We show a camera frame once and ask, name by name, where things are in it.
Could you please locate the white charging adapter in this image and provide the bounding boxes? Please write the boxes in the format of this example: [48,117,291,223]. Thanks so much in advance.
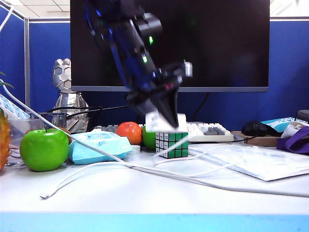
[144,111,188,133]

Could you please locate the orange round fruit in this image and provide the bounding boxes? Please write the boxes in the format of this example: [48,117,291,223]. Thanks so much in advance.
[116,122,142,145]

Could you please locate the blue office partition panel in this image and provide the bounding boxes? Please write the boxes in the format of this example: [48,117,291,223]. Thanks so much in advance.
[28,18,309,132]
[0,5,26,107]

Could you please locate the thin white charging cable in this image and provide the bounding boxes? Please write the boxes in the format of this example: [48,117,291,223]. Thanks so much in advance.
[40,136,244,200]

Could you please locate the black computer mouse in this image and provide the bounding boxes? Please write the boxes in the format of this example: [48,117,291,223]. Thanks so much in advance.
[241,121,269,137]

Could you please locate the black computer monitor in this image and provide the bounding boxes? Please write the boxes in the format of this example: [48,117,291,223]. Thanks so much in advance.
[70,0,270,93]

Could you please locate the white hanging cable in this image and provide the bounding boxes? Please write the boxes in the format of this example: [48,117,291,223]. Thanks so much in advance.
[0,5,14,33]

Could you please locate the small green apple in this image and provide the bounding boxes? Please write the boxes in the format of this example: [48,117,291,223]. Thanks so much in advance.
[142,125,157,150]

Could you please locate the grey partition post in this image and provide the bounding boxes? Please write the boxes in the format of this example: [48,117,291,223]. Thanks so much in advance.
[24,18,31,114]

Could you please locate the large green apple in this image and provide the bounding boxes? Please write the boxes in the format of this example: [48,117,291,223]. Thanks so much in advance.
[19,125,70,172]

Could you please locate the teal white patterned package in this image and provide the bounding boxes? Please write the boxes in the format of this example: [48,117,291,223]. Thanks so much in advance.
[260,117,302,133]

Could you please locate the light blue wet wipes pack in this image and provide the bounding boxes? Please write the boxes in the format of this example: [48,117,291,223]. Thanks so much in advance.
[68,132,133,165]

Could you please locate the rubiks cube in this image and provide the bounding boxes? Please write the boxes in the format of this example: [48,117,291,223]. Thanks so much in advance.
[155,131,189,160]

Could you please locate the thick white cable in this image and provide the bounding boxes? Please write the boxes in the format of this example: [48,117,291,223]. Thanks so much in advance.
[0,79,309,198]

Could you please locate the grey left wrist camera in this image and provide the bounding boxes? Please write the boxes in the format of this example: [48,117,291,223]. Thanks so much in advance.
[183,61,194,78]

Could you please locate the silver robot figurine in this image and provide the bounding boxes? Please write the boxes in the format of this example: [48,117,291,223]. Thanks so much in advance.
[51,58,90,134]

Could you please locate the clear acrylic organizer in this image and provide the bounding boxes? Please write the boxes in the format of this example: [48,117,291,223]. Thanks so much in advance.
[6,112,68,167]

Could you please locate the short black monitor cable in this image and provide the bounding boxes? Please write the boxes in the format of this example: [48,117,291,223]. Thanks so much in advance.
[192,93,210,124]

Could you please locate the blue white blister pack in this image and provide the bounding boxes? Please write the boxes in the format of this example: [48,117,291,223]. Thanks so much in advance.
[0,94,31,120]

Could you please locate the green plant leaf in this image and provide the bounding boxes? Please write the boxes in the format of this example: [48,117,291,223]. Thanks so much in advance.
[0,72,14,89]

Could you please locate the white grey keyboard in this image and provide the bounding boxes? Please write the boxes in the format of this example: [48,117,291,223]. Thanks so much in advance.
[93,122,235,143]

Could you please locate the long black power cable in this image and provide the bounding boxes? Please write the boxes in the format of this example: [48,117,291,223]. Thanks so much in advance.
[45,104,128,119]

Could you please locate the thin black mouse cable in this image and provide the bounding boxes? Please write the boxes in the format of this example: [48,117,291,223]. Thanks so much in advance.
[233,135,257,142]

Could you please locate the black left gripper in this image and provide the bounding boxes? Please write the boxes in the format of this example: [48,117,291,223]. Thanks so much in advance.
[125,62,186,129]

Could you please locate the orange spiky fake fruit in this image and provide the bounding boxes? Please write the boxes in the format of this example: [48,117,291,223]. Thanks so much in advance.
[0,108,12,172]

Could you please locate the brown kiwi fruit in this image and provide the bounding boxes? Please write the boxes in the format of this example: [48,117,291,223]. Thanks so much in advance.
[59,127,73,145]

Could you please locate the brown cardboard pad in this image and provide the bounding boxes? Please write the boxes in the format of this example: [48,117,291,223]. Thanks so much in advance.
[231,131,282,147]

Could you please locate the clear plastic document sleeve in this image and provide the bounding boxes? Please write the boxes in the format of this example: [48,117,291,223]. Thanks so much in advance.
[188,144,309,182]

